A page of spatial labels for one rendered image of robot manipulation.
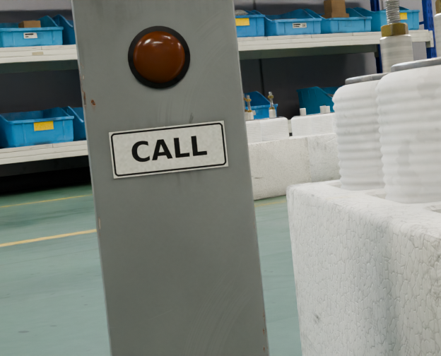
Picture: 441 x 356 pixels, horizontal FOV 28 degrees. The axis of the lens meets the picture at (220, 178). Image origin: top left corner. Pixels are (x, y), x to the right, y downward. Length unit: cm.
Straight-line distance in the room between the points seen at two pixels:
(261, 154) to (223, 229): 243
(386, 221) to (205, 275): 9
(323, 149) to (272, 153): 36
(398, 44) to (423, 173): 16
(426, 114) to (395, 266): 11
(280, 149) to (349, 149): 226
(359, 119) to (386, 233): 20
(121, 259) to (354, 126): 26
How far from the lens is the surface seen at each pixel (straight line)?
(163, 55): 38
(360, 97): 60
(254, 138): 284
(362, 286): 48
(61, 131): 499
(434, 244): 35
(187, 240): 39
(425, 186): 49
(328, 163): 314
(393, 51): 63
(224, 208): 39
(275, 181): 285
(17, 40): 499
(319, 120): 321
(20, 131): 491
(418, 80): 49
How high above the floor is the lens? 23
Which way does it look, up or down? 3 degrees down
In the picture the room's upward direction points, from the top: 6 degrees counter-clockwise
